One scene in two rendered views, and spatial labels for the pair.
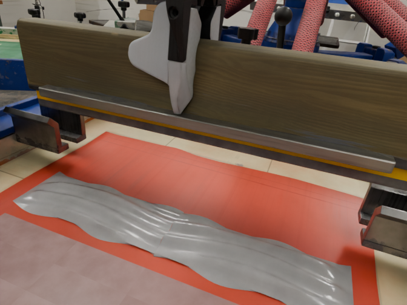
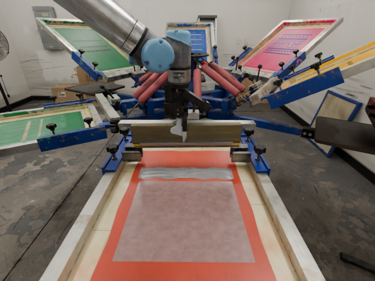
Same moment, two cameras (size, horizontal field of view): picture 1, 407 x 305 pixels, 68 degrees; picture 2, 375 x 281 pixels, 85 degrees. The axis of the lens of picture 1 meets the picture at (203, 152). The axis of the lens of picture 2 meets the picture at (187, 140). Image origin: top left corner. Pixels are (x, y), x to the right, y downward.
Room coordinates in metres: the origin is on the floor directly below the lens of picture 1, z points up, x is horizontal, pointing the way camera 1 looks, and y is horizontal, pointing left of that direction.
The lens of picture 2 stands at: (-0.38, 0.22, 1.43)
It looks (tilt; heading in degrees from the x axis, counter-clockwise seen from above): 27 degrees down; 342
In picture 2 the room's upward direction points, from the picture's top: straight up
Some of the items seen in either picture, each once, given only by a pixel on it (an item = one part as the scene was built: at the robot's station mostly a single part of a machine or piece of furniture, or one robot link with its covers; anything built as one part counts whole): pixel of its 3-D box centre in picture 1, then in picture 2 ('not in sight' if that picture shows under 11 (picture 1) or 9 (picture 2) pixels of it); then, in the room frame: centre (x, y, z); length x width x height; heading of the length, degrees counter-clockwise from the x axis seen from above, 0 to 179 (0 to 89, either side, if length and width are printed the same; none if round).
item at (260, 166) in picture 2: not in sight; (251, 154); (0.25, -0.27, 0.98); 0.30 x 0.05 x 0.07; 162
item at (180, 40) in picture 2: not in sight; (177, 50); (0.29, 0.04, 1.39); 0.09 x 0.08 x 0.11; 92
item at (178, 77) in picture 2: not in sight; (179, 76); (0.29, 0.03, 1.31); 0.08 x 0.08 x 0.05
